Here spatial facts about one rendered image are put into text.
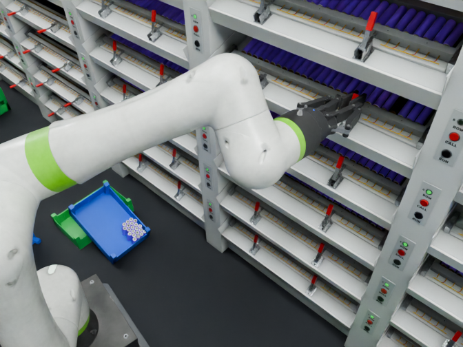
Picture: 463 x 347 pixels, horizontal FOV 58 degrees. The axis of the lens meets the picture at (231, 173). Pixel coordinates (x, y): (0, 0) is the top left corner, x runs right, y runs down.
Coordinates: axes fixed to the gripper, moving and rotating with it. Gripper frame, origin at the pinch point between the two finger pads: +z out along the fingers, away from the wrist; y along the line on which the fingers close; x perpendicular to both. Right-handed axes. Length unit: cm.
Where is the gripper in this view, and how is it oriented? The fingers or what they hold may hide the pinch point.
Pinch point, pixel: (352, 101)
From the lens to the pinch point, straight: 99.9
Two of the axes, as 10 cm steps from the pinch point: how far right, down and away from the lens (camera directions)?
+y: 7.4, 4.6, -4.9
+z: 6.7, -3.9, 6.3
